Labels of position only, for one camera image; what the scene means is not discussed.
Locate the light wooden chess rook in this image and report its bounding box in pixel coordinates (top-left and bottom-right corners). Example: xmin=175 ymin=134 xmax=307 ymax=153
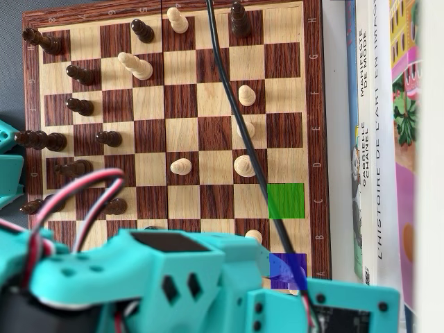
xmin=284 ymin=265 xmax=309 ymax=297

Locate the black camera cable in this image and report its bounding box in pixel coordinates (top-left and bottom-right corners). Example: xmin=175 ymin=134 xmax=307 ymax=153
xmin=206 ymin=0 xmax=322 ymax=329

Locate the white art history book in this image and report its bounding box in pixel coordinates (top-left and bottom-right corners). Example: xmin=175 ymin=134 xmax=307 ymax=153
xmin=373 ymin=0 xmax=407 ymax=333

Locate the light wooden chess king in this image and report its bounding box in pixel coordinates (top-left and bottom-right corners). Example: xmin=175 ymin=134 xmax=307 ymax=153
xmin=233 ymin=155 xmax=258 ymax=178

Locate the light wooden chess pawn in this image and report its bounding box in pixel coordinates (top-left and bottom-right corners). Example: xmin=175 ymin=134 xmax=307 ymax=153
xmin=166 ymin=6 xmax=189 ymax=35
xmin=244 ymin=229 xmax=264 ymax=246
xmin=170 ymin=157 xmax=193 ymax=176
xmin=238 ymin=85 xmax=257 ymax=108
xmin=237 ymin=120 xmax=257 ymax=140

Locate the dark brown chess queen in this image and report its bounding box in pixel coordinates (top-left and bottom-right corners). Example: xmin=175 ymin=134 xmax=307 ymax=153
xmin=230 ymin=1 xmax=253 ymax=38

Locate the light wooden chess bishop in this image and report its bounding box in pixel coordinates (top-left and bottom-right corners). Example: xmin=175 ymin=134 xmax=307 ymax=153
xmin=117 ymin=51 xmax=154 ymax=81

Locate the white Gabrielle Chanel book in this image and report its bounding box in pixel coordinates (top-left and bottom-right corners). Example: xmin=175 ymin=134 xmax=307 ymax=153
xmin=355 ymin=0 xmax=379 ymax=287

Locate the wooden chess board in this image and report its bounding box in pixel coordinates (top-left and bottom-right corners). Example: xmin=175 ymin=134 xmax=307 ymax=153
xmin=21 ymin=0 xmax=330 ymax=296

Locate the dark brown chess bishop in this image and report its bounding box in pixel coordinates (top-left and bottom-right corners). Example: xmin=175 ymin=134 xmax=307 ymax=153
xmin=19 ymin=194 xmax=67 ymax=215

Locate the thin blue comic book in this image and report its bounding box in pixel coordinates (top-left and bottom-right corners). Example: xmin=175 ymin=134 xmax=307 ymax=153
xmin=344 ymin=0 xmax=364 ymax=280

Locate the red white black servo wire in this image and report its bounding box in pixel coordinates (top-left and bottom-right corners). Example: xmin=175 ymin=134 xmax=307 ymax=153
xmin=20 ymin=168 xmax=126 ymax=292
xmin=112 ymin=300 xmax=142 ymax=333

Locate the dark brown chess king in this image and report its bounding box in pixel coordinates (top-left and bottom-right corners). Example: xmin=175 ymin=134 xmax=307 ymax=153
xmin=14 ymin=130 xmax=69 ymax=153

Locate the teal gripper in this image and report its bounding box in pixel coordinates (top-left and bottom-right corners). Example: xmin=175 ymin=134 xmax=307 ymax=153
xmin=221 ymin=241 xmax=308 ymax=333

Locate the dark brown chess rook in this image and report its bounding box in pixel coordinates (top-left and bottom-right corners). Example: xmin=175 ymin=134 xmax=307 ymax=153
xmin=22 ymin=27 xmax=64 ymax=56

